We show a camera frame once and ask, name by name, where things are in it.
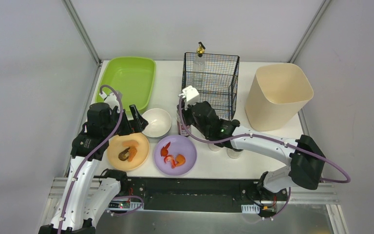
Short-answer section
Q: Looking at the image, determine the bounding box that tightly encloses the purple plate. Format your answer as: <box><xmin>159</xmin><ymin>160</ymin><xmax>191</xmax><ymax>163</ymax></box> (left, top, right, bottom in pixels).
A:
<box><xmin>153</xmin><ymin>135</ymin><xmax>197</xmax><ymax>176</ymax></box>

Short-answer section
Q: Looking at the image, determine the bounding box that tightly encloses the orange chicken wing piece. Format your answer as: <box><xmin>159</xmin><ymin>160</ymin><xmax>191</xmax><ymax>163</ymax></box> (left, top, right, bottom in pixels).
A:
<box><xmin>175</xmin><ymin>154</ymin><xmax>186</xmax><ymax>167</ymax></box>

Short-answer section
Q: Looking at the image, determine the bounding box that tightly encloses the red white shrimp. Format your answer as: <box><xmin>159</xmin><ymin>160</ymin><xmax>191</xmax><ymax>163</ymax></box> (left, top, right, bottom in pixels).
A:
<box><xmin>164</xmin><ymin>155</ymin><xmax>176</xmax><ymax>168</ymax></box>

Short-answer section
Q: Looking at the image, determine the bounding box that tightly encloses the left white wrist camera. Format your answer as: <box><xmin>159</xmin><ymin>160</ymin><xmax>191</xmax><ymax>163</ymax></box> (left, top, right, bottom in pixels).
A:
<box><xmin>98</xmin><ymin>92</ymin><xmax>120</xmax><ymax>112</ymax></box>

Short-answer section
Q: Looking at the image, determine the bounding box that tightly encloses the green plastic tub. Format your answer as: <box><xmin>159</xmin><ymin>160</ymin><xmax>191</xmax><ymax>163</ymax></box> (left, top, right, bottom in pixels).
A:
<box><xmin>98</xmin><ymin>57</ymin><xmax>156</xmax><ymax>113</ymax></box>

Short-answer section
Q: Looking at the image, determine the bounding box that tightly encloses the clear bottle red label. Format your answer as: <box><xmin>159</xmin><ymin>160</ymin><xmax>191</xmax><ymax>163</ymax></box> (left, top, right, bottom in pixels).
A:
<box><xmin>176</xmin><ymin>110</ymin><xmax>191</xmax><ymax>137</ymax></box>

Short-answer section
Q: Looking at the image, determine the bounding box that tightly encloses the dark mussel shell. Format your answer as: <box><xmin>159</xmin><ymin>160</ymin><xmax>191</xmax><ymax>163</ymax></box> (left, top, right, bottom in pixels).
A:
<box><xmin>118</xmin><ymin>147</ymin><xmax>130</xmax><ymax>161</ymax></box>

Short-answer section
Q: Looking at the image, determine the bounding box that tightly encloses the yellow plate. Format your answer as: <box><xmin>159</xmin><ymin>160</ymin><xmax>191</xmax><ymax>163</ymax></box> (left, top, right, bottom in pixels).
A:
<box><xmin>106</xmin><ymin>133</ymin><xmax>150</xmax><ymax>171</ymax></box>

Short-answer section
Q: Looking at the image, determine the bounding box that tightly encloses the orange food piece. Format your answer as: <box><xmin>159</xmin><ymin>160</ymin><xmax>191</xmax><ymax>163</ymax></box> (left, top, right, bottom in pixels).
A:
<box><xmin>128</xmin><ymin>146</ymin><xmax>137</xmax><ymax>162</ymax></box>

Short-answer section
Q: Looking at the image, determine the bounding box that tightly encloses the salt grinder jar black lid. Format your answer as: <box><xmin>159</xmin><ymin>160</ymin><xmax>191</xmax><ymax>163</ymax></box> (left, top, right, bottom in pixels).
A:
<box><xmin>226</xmin><ymin>149</ymin><xmax>243</xmax><ymax>159</ymax></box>

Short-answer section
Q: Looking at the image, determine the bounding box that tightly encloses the orange melon slice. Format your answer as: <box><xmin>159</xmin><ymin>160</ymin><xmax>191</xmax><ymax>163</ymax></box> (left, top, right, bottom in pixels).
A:
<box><xmin>122</xmin><ymin>140</ymin><xmax>139</xmax><ymax>148</ymax></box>

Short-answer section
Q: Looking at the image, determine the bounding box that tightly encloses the red pepper piece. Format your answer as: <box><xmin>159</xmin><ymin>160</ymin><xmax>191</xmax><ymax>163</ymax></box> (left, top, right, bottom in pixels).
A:
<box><xmin>160</xmin><ymin>142</ymin><xmax>171</xmax><ymax>157</ymax></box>

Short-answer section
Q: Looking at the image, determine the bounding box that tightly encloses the white ceramic bowl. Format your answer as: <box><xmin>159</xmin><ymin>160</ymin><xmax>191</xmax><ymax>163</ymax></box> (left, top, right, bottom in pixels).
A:
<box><xmin>142</xmin><ymin>108</ymin><xmax>172</xmax><ymax>138</ymax></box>

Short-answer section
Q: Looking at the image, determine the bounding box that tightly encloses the pepper grinder jar black lid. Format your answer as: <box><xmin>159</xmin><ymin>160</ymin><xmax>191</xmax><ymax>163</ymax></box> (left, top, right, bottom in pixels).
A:
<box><xmin>208</xmin><ymin>144</ymin><xmax>222</xmax><ymax>152</ymax></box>

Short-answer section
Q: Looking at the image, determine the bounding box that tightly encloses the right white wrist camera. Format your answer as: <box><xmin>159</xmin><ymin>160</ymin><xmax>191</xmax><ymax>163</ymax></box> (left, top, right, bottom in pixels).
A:
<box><xmin>178</xmin><ymin>85</ymin><xmax>200</xmax><ymax>105</ymax></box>

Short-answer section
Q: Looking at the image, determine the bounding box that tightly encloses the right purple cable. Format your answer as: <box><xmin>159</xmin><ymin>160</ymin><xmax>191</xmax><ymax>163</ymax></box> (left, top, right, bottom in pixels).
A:
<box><xmin>178</xmin><ymin>97</ymin><xmax>352</xmax><ymax>220</ymax></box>

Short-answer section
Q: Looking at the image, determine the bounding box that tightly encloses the beige plastic bin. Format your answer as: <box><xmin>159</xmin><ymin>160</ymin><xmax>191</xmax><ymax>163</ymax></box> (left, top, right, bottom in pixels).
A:
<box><xmin>245</xmin><ymin>63</ymin><xmax>314</xmax><ymax>132</ymax></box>

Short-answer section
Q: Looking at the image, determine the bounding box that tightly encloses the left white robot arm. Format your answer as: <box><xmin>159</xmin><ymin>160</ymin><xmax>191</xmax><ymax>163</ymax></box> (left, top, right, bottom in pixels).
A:
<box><xmin>38</xmin><ymin>102</ymin><xmax>148</xmax><ymax>234</ymax></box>

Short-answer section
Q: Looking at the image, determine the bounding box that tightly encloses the clear bottle gold pourer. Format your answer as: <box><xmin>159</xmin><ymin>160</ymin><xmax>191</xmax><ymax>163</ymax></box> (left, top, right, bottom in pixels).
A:
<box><xmin>193</xmin><ymin>41</ymin><xmax>206</xmax><ymax>80</ymax></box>

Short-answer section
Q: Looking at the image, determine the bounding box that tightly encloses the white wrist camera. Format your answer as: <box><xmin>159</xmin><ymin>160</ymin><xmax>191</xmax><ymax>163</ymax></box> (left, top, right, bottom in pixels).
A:
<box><xmin>98</xmin><ymin>92</ymin><xmax>120</xmax><ymax>112</ymax></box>
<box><xmin>178</xmin><ymin>85</ymin><xmax>200</xmax><ymax>105</ymax></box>

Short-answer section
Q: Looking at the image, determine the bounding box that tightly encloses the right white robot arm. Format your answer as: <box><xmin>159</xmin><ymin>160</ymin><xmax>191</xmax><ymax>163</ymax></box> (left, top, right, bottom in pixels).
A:
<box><xmin>177</xmin><ymin>101</ymin><xmax>325</xmax><ymax>193</ymax></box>

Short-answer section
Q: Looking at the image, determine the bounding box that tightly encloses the black wire basket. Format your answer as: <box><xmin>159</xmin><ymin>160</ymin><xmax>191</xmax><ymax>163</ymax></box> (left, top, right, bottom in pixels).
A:
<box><xmin>181</xmin><ymin>52</ymin><xmax>240</xmax><ymax>120</ymax></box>

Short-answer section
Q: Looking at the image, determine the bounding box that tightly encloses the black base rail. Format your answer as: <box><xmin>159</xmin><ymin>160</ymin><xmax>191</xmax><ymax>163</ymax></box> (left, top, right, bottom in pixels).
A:
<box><xmin>118</xmin><ymin>177</ymin><xmax>288</xmax><ymax>213</ymax></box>

